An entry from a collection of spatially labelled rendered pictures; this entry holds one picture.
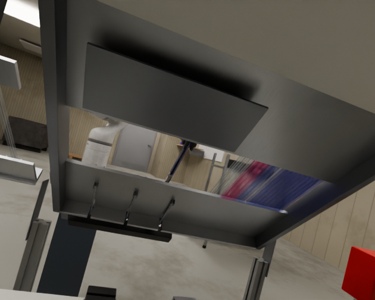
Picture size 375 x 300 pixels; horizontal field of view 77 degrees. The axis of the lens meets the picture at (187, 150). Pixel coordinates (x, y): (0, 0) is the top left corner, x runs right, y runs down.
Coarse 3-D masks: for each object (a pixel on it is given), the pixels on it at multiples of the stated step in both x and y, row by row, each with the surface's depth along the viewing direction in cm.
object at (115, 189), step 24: (72, 168) 60; (96, 168) 60; (72, 192) 68; (96, 192) 68; (120, 192) 68; (144, 192) 67; (168, 192) 67; (192, 192) 67; (168, 216) 77; (192, 216) 77; (216, 216) 76; (240, 216) 76; (264, 216) 76
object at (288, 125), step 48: (96, 48) 33; (144, 48) 37; (192, 48) 37; (96, 96) 39; (144, 96) 39; (192, 96) 39; (240, 96) 43; (288, 96) 43; (240, 144) 52; (288, 144) 52; (336, 144) 51
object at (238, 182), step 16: (240, 160) 58; (224, 176) 62; (240, 176) 62; (256, 176) 62; (272, 176) 62; (288, 176) 62; (304, 176) 62; (224, 192) 68; (240, 192) 68; (256, 192) 68; (272, 192) 67; (288, 192) 67; (304, 192) 67
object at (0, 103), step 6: (0, 90) 56; (0, 96) 56; (0, 102) 58; (0, 108) 59; (0, 114) 60; (6, 114) 61; (6, 120) 62; (6, 126) 64; (6, 132) 65; (6, 138) 67; (12, 138) 68; (12, 144) 69; (12, 150) 71; (12, 156) 73
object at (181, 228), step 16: (64, 208) 69; (80, 208) 71; (96, 208) 73; (112, 208) 74; (128, 224) 73; (144, 224) 75; (176, 224) 79; (192, 224) 81; (224, 240) 82; (240, 240) 84
